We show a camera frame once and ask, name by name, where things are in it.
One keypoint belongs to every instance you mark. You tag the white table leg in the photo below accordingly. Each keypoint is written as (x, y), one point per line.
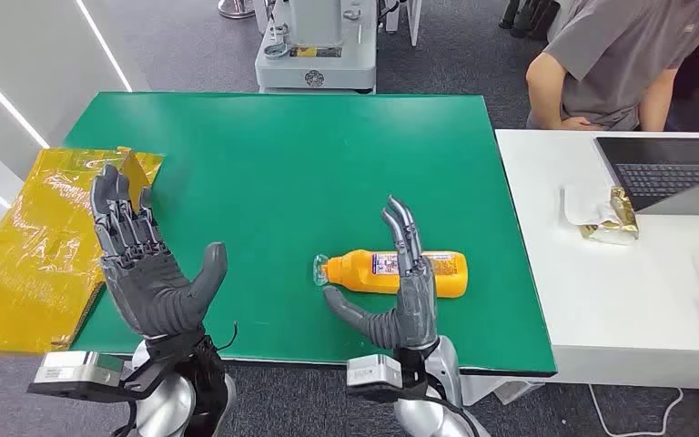
(488, 389)

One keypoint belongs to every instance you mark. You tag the person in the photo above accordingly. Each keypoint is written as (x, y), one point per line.
(615, 60)

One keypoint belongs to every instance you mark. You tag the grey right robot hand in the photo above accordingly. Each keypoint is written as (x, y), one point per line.
(416, 307)

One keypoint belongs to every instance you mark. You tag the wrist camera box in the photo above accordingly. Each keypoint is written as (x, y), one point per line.
(373, 371)
(72, 371)

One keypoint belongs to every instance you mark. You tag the orange bottle with clear cap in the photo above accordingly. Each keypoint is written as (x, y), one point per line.
(358, 274)

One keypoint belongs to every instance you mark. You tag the dark grey laptop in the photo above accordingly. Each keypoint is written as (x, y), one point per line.
(657, 169)

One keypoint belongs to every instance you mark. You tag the chrome stand base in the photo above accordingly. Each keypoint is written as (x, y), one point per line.
(235, 9)

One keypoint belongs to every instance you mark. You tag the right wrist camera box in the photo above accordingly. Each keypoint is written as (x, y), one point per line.
(373, 371)

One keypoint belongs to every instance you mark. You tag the gold foil packet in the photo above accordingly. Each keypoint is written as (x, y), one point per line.
(624, 211)

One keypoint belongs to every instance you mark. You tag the yellow taped cardboard box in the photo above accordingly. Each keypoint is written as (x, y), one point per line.
(30, 259)

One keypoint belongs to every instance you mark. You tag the black shoes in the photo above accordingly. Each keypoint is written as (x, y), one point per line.
(524, 18)

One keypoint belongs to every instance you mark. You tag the green table mat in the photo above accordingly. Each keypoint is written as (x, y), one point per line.
(295, 157)

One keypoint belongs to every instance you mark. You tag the white paper napkin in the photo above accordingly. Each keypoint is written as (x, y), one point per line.
(578, 205)

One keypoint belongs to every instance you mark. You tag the white desk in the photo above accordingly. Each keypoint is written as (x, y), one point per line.
(621, 301)

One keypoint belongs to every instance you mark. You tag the white robot base machine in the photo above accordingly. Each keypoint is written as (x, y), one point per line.
(319, 66)

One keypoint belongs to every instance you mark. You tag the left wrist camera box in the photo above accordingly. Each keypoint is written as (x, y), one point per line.
(72, 371)

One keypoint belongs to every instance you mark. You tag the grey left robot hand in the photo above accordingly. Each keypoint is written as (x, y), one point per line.
(150, 289)

